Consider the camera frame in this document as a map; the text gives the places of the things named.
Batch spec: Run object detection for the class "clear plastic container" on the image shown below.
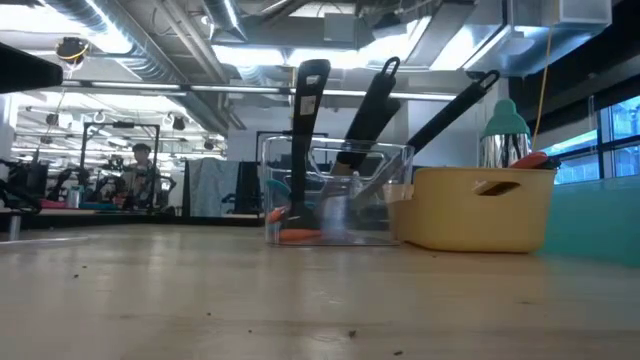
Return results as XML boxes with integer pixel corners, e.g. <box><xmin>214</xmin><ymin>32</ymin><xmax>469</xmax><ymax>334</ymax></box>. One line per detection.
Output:
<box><xmin>259</xmin><ymin>134</ymin><xmax>416</xmax><ymax>247</ymax></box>

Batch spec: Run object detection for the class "steel-shafted black slotted turner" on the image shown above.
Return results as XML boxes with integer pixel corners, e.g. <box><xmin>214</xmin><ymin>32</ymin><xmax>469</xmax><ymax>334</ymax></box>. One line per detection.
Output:
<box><xmin>319</xmin><ymin>56</ymin><xmax>402</xmax><ymax>224</ymax></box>

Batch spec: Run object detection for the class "long linear light fixture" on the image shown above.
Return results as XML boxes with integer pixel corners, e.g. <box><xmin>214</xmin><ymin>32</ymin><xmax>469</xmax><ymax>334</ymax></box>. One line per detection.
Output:
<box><xmin>0</xmin><ymin>75</ymin><xmax>485</xmax><ymax>105</ymax></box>

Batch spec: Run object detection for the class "silver rectangular ventilation duct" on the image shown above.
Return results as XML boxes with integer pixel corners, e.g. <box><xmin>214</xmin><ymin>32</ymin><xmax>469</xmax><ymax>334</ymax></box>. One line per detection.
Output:
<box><xmin>357</xmin><ymin>0</ymin><xmax>614</xmax><ymax>80</ymax></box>

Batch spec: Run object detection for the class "black metal rack frame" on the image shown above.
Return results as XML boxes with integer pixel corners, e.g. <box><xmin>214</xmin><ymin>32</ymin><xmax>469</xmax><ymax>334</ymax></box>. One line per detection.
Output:
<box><xmin>79</xmin><ymin>120</ymin><xmax>162</xmax><ymax>211</ymax></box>

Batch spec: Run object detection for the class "large glass window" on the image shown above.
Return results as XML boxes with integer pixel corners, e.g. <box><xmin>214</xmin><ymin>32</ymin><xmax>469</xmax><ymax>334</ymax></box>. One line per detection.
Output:
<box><xmin>529</xmin><ymin>94</ymin><xmax>640</xmax><ymax>181</ymax></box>

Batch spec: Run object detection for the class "orange silicone spatula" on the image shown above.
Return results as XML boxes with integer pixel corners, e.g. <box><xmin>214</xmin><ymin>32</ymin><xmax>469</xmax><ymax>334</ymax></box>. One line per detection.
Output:
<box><xmin>267</xmin><ymin>204</ymin><xmax>291</xmax><ymax>224</ymax></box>
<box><xmin>277</xmin><ymin>228</ymin><xmax>326</xmax><ymax>244</ymax></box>

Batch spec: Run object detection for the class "black round device yellow cord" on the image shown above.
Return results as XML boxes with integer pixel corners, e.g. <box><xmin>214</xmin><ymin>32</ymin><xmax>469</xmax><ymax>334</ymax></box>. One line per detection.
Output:
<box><xmin>53</xmin><ymin>35</ymin><xmax>90</xmax><ymax>65</ymax></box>

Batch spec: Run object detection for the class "teal-capped steel bottle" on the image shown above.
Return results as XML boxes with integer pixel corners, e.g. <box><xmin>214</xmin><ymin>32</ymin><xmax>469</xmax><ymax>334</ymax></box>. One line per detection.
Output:
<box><xmin>478</xmin><ymin>98</ymin><xmax>532</xmax><ymax>169</ymax></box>

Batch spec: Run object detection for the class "all-black slotted nylon spatula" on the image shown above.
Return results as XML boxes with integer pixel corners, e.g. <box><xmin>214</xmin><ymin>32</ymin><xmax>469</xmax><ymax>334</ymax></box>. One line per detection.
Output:
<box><xmin>288</xmin><ymin>58</ymin><xmax>332</xmax><ymax>231</ymax></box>

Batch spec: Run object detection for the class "blue silicone spatula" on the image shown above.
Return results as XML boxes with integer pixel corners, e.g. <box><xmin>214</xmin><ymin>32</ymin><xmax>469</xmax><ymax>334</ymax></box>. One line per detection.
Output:
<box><xmin>264</xmin><ymin>178</ymin><xmax>294</xmax><ymax>201</ymax></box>

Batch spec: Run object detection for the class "steel-shafted black solid spatula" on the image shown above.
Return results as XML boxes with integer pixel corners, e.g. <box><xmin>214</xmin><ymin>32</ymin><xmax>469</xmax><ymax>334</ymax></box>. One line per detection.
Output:
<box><xmin>349</xmin><ymin>69</ymin><xmax>501</xmax><ymax>211</ymax></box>

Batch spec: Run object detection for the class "yellow plastic bin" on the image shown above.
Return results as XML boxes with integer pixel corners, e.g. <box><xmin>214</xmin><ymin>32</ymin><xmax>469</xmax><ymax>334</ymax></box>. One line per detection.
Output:
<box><xmin>387</xmin><ymin>166</ymin><xmax>559</xmax><ymax>254</ymax></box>

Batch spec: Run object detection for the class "orange spatula with pale handle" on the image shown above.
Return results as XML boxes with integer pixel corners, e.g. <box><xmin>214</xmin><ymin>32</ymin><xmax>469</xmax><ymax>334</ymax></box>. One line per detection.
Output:
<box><xmin>508</xmin><ymin>151</ymin><xmax>550</xmax><ymax>170</ymax></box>

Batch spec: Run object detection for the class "grey fabric cover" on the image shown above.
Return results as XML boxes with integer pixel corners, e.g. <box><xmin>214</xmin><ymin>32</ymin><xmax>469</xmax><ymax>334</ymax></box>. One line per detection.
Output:
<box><xmin>185</xmin><ymin>158</ymin><xmax>241</xmax><ymax>217</ymax></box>

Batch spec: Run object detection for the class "person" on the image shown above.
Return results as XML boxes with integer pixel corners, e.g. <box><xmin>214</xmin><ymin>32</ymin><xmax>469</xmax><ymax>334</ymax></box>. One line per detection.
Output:
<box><xmin>122</xmin><ymin>143</ymin><xmax>166</xmax><ymax>211</ymax></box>

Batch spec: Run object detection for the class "black aluminium table frame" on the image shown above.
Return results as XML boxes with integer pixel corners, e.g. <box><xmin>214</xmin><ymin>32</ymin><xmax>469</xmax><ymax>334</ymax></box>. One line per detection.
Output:
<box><xmin>0</xmin><ymin>209</ymin><xmax>266</xmax><ymax>230</ymax></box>

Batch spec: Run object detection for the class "silver spiral ventilation duct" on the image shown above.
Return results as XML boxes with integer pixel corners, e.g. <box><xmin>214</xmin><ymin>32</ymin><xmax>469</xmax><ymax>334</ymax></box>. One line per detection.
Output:
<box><xmin>44</xmin><ymin>0</ymin><xmax>221</xmax><ymax>132</ymax></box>

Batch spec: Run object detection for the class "teal translucent tray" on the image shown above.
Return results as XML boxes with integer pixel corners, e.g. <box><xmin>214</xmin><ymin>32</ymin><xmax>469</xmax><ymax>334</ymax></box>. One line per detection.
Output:
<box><xmin>537</xmin><ymin>174</ymin><xmax>640</xmax><ymax>266</ymax></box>

